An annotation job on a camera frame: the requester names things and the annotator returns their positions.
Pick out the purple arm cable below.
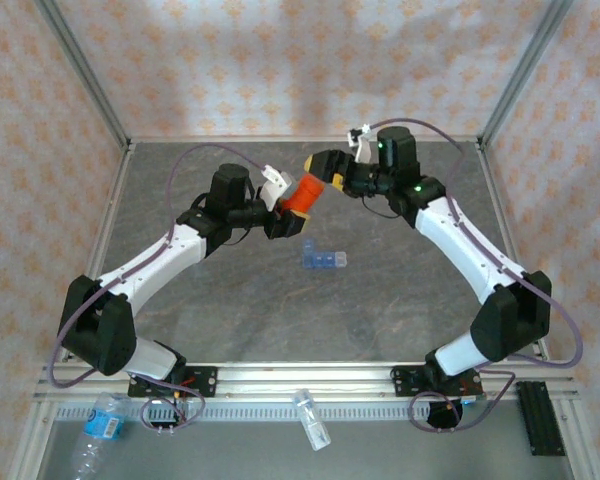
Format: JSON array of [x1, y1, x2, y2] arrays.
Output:
[[362, 117, 584, 434], [47, 143, 271, 434]]

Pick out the aluminium table edge bar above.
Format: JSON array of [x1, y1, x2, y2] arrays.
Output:
[[127, 133, 484, 145]]

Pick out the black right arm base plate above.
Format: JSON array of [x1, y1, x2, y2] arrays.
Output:
[[389, 364, 481, 399]]

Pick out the wide aluminium mounting rail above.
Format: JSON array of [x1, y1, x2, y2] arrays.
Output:
[[33, 360, 579, 401]]

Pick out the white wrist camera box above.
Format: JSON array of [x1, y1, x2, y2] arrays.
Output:
[[347, 123, 376, 164], [259, 164, 297, 211]]

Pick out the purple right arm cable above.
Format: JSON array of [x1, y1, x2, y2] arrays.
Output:
[[362, 117, 584, 434]]

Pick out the grey slotted cable duct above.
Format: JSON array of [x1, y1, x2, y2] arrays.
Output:
[[54, 403, 526, 422]]

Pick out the orange pill bottle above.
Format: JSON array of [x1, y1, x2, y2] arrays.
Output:
[[282, 173, 326, 215]]

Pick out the blue clear pill organizer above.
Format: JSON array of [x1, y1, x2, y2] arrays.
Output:
[[301, 238, 349, 271]]

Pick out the aluminium frame post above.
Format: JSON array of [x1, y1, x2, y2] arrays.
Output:
[[33, 0, 131, 146], [479, 0, 576, 146]]

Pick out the black ribbed rail block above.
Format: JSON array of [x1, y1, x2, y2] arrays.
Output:
[[515, 381, 566, 457]]

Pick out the aluminium table side rail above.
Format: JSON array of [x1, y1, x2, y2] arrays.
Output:
[[477, 142, 551, 361], [59, 142, 136, 361]]

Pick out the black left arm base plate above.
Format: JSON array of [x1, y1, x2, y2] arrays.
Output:
[[127, 365, 218, 399]]

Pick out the aluminium lower frame bar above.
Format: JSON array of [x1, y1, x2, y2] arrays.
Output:
[[7, 399, 56, 480], [549, 399, 600, 480]]

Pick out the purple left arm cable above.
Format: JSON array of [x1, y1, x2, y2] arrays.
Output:
[[47, 143, 271, 434]]

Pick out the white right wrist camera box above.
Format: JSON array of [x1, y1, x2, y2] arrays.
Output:
[[347, 123, 376, 164]]

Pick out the small clear plastic bottle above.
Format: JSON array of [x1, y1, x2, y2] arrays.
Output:
[[292, 388, 332, 452]]

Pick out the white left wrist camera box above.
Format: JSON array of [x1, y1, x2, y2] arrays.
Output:
[[259, 164, 297, 211]]

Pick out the clear water bottle blue label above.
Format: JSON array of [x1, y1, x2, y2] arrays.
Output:
[[72, 391, 131, 480]]

